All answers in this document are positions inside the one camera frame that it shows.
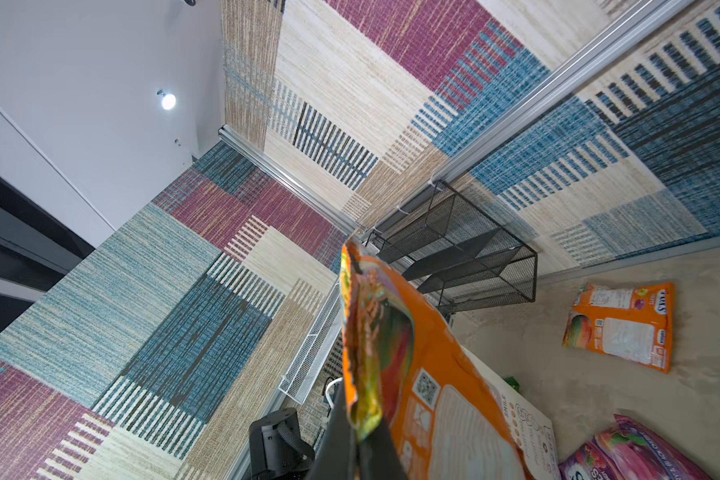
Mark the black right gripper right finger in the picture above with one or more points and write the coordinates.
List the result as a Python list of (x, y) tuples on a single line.
[(378, 458)]

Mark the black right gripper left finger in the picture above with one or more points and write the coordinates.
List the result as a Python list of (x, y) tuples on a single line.
[(337, 456)]

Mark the orange snack bag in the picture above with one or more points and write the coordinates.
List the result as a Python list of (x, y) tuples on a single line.
[(401, 364), (634, 324)]

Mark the white paper bag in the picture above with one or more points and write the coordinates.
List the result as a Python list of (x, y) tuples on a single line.
[(531, 430)]

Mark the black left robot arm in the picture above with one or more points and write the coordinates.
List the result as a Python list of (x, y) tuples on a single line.
[(276, 448)]

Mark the green yellow Fox's bag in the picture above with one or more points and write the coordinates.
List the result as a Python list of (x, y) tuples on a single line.
[(512, 382)]

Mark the purple Fox's candy bag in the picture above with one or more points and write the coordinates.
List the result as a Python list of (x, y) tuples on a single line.
[(629, 450)]

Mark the black mesh shelf rack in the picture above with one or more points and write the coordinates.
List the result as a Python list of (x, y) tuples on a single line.
[(457, 256)]

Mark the white wire basket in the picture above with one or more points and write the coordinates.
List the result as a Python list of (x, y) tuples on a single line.
[(311, 356)]

